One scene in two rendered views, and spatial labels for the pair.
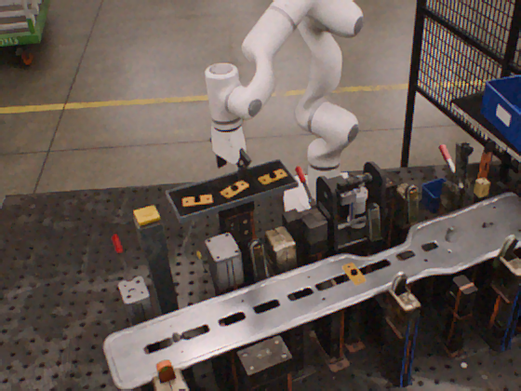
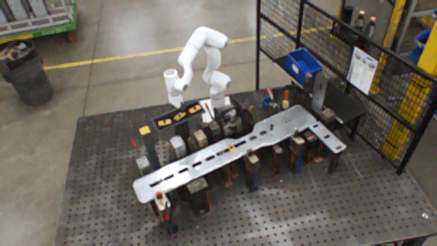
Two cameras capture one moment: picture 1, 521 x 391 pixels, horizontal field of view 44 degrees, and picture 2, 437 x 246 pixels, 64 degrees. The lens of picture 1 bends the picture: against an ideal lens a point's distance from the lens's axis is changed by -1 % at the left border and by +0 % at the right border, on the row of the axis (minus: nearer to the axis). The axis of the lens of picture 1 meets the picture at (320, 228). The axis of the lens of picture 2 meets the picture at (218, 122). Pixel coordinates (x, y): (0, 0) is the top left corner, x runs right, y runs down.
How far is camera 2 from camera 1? 0.62 m
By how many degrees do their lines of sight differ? 5
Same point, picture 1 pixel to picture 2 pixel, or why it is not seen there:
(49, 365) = (109, 192)
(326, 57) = (213, 55)
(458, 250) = (275, 134)
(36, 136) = (81, 78)
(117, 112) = (119, 62)
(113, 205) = (126, 118)
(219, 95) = (170, 83)
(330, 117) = (218, 79)
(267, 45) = (188, 60)
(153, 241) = (148, 140)
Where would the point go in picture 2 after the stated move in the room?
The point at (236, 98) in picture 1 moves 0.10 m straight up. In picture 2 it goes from (177, 84) to (175, 72)
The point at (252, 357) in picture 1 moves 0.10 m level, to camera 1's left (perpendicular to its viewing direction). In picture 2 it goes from (192, 186) to (177, 188)
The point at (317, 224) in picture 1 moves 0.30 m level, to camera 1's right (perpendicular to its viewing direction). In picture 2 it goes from (215, 127) to (257, 125)
